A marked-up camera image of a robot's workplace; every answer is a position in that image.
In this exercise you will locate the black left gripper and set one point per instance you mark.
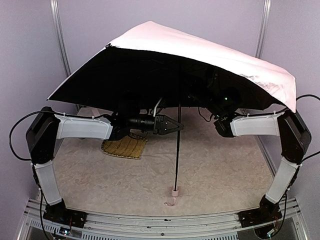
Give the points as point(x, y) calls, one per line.
point(157, 124)

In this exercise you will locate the pink and black umbrella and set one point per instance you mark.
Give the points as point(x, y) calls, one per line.
point(151, 61)

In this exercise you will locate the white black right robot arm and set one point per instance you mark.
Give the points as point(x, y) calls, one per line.
point(295, 139)

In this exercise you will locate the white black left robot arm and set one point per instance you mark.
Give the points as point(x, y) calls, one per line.
point(49, 126)

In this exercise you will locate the woven bamboo tray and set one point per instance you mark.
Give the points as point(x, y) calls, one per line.
point(129, 147)

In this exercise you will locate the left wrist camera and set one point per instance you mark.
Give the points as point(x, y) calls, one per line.
point(156, 106)

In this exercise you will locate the aluminium front rail base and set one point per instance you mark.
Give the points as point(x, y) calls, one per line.
point(108, 226)

